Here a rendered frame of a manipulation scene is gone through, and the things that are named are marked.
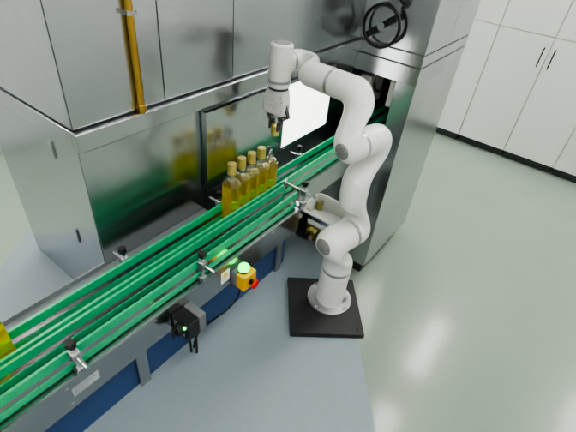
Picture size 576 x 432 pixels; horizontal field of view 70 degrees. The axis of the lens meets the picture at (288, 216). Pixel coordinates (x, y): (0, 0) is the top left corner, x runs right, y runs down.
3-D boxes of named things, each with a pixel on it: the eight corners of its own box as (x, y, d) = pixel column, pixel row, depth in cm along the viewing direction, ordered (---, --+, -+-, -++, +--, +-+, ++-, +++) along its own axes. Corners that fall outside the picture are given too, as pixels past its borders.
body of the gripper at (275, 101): (261, 82, 155) (261, 111, 162) (282, 91, 151) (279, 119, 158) (275, 78, 160) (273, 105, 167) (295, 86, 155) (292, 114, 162)
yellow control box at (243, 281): (243, 274, 166) (243, 261, 162) (256, 284, 163) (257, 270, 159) (231, 284, 162) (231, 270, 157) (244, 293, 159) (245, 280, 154)
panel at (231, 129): (321, 123, 231) (332, 62, 210) (327, 125, 229) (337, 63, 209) (202, 188, 171) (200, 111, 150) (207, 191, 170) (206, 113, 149)
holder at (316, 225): (306, 213, 215) (309, 189, 205) (351, 237, 203) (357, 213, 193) (285, 229, 203) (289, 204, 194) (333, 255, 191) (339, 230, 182)
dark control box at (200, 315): (190, 315, 148) (189, 300, 143) (207, 327, 145) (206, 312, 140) (172, 330, 143) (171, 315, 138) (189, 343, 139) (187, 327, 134)
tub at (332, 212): (316, 205, 208) (319, 191, 202) (355, 225, 198) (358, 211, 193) (296, 221, 196) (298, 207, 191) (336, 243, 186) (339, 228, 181)
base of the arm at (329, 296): (349, 285, 188) (357, 255, 176) (351, 318, 173) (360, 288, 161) (308, 279, 188) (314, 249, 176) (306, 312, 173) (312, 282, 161)
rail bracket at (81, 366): (84, 363, 117) (74, 334, 109) (100, 379, 114) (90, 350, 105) (71, 373, 114) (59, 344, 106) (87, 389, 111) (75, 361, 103)
